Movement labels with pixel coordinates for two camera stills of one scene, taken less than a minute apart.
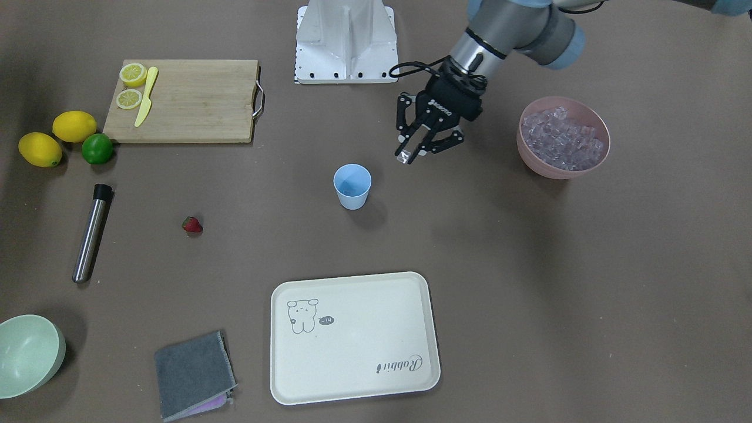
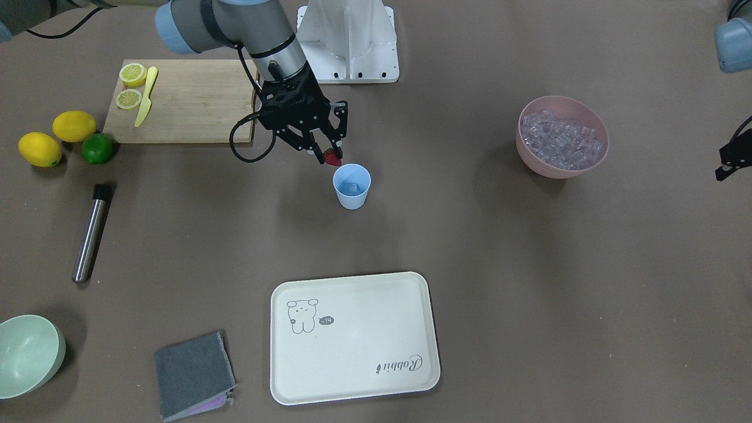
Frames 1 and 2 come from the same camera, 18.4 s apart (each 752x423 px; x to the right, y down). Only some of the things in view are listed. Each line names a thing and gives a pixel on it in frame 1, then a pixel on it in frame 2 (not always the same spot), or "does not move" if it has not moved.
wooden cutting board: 192,101 does not move
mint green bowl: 32,349 does not move
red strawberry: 191,225 → 331,158
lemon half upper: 133,74 does not move
